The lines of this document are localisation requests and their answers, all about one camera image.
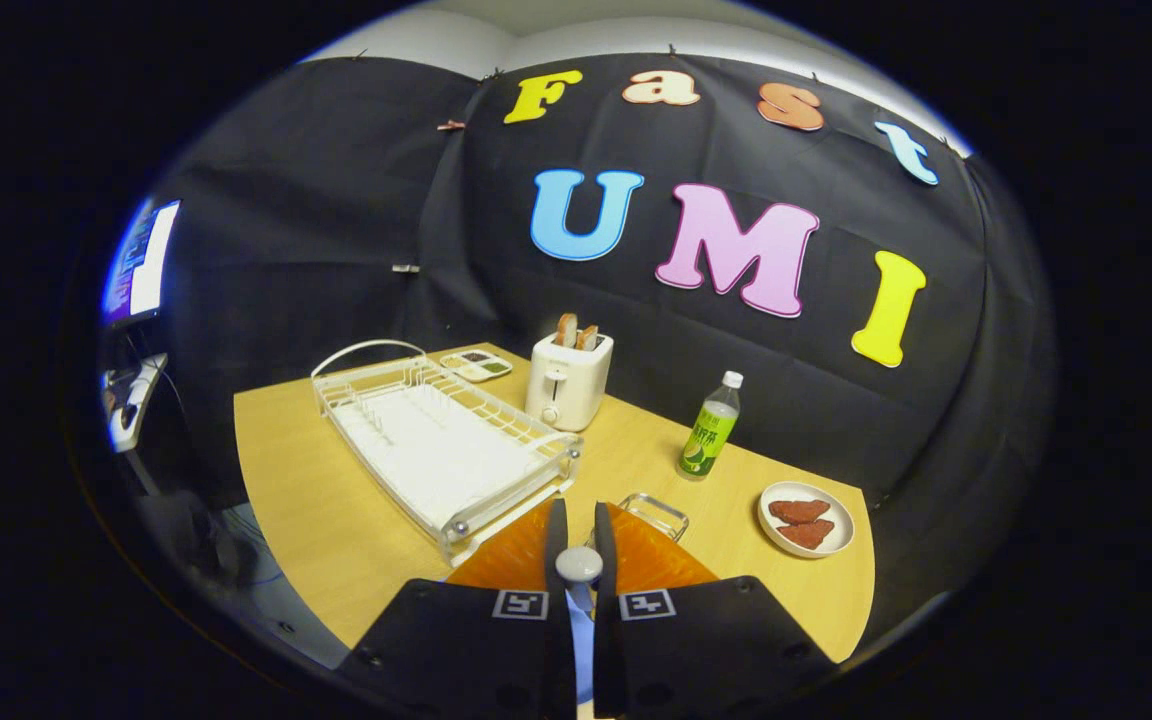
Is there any metal wire basket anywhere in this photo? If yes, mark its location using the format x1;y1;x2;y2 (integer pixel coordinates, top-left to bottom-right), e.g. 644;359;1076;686
619;492;691;544

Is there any green label drink bottle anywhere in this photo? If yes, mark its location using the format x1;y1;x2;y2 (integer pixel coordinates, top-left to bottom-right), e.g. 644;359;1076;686
676;371;743;482

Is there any black backdrop cloth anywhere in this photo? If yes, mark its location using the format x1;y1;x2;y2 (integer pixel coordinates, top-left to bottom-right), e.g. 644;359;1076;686
96;50;1057;641

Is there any white device on stand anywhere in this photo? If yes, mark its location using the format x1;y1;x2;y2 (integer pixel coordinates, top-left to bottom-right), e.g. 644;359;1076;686
101;352;169;454

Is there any divided condiment dish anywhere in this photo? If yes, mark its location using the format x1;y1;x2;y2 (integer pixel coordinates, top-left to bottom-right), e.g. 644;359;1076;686
439;349;514;384

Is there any white plate with meat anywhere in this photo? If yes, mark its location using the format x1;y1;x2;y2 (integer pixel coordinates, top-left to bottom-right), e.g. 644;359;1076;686
757;481;855;559

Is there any computer monitor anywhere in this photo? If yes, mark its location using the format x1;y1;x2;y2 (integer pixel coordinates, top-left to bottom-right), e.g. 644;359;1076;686
101;200;182;327

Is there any red meat slice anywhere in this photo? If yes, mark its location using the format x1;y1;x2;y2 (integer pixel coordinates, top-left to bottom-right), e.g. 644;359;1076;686
778;519;836;551
769;498;832;526

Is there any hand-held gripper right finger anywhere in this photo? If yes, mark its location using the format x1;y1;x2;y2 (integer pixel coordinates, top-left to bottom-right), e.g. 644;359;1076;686
592;502;839;720

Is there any blue checked handle spoon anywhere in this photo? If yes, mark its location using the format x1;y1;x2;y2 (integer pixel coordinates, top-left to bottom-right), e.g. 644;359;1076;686
554;547;605;613

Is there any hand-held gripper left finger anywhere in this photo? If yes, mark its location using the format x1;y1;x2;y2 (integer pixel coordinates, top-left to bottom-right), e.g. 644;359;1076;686
336;498;578;720

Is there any white wire dish rack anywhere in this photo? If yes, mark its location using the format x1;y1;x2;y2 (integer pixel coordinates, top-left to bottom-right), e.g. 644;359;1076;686
311;340;584;567

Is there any white toaster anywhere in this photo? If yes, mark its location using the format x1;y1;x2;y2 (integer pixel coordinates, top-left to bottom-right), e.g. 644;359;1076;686
525;333;615;433

